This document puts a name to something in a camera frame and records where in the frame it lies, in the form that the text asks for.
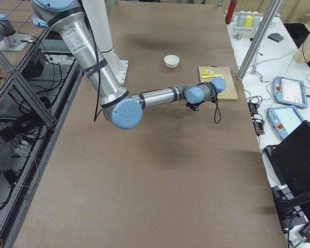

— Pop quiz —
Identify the black power strip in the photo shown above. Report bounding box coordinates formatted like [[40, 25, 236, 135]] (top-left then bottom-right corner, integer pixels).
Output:
[[248, 102, 265, 136]]

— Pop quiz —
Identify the black square pad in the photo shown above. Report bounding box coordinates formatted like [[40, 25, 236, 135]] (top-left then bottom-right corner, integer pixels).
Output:
[[268, 33, 284, 42]]

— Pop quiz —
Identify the grey cup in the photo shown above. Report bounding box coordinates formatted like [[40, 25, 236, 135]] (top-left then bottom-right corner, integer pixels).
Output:
[[236, 13, 246, 27]]

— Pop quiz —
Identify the red cylinder bottle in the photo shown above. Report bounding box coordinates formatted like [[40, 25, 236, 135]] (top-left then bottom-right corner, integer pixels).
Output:
[[225, 0, 237, 24]]

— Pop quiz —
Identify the white bowl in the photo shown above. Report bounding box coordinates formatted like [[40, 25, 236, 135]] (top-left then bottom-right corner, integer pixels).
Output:
[[164, 54, 180, 68]]

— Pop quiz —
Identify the light blue cup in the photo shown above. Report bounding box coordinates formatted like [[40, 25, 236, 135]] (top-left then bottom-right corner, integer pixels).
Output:
[[252, 16, 261, 28]]

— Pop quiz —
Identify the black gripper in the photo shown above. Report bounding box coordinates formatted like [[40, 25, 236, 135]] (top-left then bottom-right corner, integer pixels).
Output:
[[185, 102, 201, 112]]

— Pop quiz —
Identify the blue teach pendant far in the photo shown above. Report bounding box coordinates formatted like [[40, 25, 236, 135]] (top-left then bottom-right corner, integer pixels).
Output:
[[273, 76, 308, 109]]

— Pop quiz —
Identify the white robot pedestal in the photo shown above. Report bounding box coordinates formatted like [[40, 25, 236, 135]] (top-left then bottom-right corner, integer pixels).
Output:
[[82, 0, 129, 85]]

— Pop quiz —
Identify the yellow cup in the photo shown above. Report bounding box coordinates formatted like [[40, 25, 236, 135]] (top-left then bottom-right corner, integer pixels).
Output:
[[244, 15, 253, 27]]

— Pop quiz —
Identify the lemon slice lower back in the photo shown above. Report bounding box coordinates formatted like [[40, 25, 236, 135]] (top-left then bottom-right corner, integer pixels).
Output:
[[205, 69, 213, 75]]

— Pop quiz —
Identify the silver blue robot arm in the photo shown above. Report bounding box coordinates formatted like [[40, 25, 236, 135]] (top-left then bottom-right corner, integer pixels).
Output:
[[31, 1, 226, 129]]

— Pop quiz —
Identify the blue teach pendant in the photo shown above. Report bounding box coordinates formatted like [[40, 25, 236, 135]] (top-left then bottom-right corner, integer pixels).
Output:
[[273, 76, 308, 109], [268, 105, 304, 139]]

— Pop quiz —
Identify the lemon slice lower front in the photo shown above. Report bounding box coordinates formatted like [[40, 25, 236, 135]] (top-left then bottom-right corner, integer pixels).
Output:
[[199, 68, 206, 75]]

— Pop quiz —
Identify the wooden cutting board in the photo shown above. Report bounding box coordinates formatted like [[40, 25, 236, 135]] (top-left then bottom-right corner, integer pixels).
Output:
[[198, 67, 238, 100]]

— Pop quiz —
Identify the second grey robot arm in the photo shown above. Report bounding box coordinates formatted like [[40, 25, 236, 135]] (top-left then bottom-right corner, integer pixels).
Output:
[[0, 14, 32, 52]]

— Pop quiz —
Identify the small metal cylinder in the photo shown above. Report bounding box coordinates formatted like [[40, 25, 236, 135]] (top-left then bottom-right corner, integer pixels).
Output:
[[235, 33, 242, 40]]

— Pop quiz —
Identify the blue teach pendant near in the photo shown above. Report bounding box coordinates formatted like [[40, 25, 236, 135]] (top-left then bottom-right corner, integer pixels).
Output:
[[268, 105, 304, 139]]

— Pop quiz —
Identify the aluminium frame post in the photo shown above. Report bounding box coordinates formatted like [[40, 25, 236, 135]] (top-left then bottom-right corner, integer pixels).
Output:
[[237, 0, 282, 81]]

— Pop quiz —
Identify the lemon slice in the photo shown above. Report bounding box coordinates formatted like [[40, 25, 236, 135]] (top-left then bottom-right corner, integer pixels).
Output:
[[205, 69, 213, 75], [199, 68, 206, 75]]

